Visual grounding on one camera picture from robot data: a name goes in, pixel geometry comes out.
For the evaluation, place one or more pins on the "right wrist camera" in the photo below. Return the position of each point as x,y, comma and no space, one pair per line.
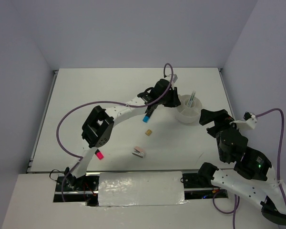
249,122

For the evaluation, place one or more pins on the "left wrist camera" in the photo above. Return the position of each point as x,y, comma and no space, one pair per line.
174,78

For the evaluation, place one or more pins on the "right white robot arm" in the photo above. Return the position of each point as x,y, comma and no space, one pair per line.
261,183

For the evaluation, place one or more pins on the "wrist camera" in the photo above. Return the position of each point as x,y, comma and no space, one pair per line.
249,122
174,78

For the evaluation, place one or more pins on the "blue black highlighter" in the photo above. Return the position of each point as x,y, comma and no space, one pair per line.
147,117

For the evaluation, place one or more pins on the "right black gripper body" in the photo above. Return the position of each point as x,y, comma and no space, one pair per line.
213,130

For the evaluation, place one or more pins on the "small yellow eraser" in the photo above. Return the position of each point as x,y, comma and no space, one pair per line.
148,132

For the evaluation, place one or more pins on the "white round divided container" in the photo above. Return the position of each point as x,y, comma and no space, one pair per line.
188,115

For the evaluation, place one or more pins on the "pink black highlighter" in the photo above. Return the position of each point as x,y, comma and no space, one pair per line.
99,154

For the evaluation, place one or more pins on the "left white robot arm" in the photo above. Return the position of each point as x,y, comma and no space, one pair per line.
97,128

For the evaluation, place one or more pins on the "silver green pen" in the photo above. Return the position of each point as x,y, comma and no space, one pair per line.
191,99

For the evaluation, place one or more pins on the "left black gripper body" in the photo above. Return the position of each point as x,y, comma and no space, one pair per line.
170,99

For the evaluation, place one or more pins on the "silver foil cover plate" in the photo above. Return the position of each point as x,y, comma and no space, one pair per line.
140,189

